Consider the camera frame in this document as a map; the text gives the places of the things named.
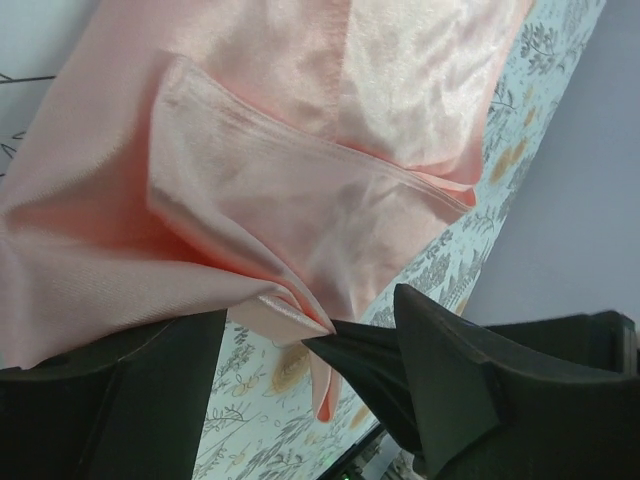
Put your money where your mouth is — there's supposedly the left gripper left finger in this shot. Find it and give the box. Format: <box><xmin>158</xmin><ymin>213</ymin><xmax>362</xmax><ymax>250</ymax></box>
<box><xmin>1</xmin><ymin>310</ymin><xmax>227</xmax><ymax>479</ymax></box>

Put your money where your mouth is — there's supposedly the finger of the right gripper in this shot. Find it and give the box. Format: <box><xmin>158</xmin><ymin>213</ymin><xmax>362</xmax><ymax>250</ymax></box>
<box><xmin>304</xmin><ymin>320</ymin><xmax>423</xmax><ymax>456</ymax></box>

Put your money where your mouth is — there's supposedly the salmon pink satin napkin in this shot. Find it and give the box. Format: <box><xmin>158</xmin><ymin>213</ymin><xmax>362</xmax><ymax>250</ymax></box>
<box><xmin>0</xmin><ymin>0</ymin><xmax>536</xmax><ymax>424</ymax></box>

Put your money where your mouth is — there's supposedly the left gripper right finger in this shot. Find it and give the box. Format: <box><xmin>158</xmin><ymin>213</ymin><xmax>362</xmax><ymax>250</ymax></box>
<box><xmin>394</xmin><ymin>284</ymin><xmax>639</xmax><ymax>479</ymax></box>

